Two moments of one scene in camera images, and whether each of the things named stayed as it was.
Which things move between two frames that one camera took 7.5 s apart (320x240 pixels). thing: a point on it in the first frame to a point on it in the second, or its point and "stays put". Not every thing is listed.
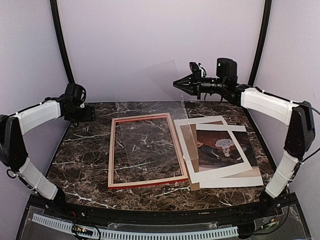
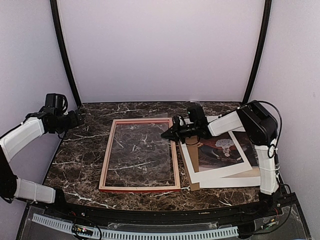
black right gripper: x=190 y=89 to x=174 y=134
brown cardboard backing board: x=190 y=136 stays put
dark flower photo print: x=217 y=149 stays put
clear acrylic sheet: x=153 y=122 to x=137 y=152
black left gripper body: x=89 y=116 to x=73 y=122
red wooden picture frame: x=111 y=156 to x=102 y=188
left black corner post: x=55 y=19 stays put
